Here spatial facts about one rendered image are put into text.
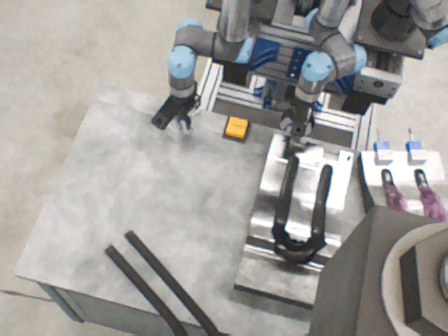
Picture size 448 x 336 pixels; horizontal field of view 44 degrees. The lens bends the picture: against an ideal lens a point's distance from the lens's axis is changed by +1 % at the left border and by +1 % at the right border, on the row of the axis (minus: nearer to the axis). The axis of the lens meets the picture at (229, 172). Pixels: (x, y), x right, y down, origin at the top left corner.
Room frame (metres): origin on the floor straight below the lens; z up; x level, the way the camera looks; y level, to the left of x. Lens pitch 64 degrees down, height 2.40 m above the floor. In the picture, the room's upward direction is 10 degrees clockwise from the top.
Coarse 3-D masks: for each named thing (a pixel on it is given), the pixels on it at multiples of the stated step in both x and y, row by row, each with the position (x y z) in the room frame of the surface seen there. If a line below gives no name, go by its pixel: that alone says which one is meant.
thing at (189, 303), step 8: (128, 232) 0.51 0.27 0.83; (128, 240) 0.49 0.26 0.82; (136, 240) 0.49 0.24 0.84; (136, 248) 0.47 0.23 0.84; (144, 248) 0.47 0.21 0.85; (144, 256) 0.44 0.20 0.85; (152, 256) 0.45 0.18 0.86; (152, 264) 0.42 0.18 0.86; (160, 264) 0.42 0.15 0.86; (160, 272) 0.40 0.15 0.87; (168, 272) 0.40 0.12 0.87; (168, 280) 0.38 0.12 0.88; (176, 280) 0.38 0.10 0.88; (176, 288) 0.36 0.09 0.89; (176, 296) 0.34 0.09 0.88; (184, 296) 0.34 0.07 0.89; (184, 304) 0.32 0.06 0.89; (192, 304) 0.32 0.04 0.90; (192, 312) 0.30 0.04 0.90; (200, 312) 0.30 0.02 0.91; (200, 320) 0.28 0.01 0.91
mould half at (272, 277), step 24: (288, 144) 0.87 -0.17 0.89; (312, 144) 0.88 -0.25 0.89; (264, 168) 0.78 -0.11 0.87; (312, 168) 0.80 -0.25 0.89; (336, 168) 0.81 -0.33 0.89; (264, 192) 0.69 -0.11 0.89; (312, 192) 0.72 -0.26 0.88; (336, 192) 0.73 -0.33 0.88; (264, 216) 0.60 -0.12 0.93; (312, 216) 0.63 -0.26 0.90; (336, 216) 0.65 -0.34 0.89; (264, 240) 0.53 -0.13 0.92; (336, 240) 0.56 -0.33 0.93; (240, 264) 0.46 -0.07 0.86; (264, 264) 0.48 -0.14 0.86; (288, 264) 0.49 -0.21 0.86; (312, 264) 0.50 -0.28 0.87; (240, 288) 0.40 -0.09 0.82; (264, 288) 0.41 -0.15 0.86; (288, 288) 0.42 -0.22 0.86; (312, 288) 0.43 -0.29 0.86
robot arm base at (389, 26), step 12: (384, 0) 1.30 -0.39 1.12; (384, 12) 1.27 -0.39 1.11; (396, 12) 1.25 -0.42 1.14; (372, 24) 1.27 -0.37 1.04; (384, 24) 1.25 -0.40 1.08; (396, 24) 1.24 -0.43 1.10; (408, 24) 1.24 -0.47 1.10; (384, 36) 1.23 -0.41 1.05; (396, 36) 1.22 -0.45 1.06; (408, 36) 1.24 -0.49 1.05
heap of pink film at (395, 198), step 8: (424, 184) 0.82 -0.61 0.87; (392, 192) 0.76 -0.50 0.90; (400, 192) 0.76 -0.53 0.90; (424, 192) 0.78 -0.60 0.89; (432, 192) 0.78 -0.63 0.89; (392, 200) 0.73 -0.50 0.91; (400, 200) 0.73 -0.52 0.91; (424, 200) 0.74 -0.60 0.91; (432, 200) 0.75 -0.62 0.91; (440, 200) 0.75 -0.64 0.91; (400, 208) 0.69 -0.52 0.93; (408, 208) 0.71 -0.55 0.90; (424, 208) 0.72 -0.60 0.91; (432, 208) 0.72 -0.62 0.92; (440, 208) 0.72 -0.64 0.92; (424, 216) 0.70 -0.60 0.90; (432, 216) 0.69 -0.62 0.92; (440, 216) 0.70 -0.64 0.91
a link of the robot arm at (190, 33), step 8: (184, 24) 1.03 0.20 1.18; (192, 24) 1.03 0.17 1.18; (200, 24) 1.05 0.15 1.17; (176, 32) 1.02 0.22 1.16; (184, 32) 1.00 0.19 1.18; (192, 32) 1.01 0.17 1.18; (200, 32) 1.01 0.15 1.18; (208, 32) 1.02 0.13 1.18; (176, 40) 0.98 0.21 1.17; (184, 40) 0.98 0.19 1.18; (192, 40) 0.98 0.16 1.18; (200, 40) 0.99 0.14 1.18; (208, 40) 0.99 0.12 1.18; (192, 48) 0.96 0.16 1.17; (200, 48) 0.97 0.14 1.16; (208, 48) 0.98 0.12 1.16; (208, 56) 0.97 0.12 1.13
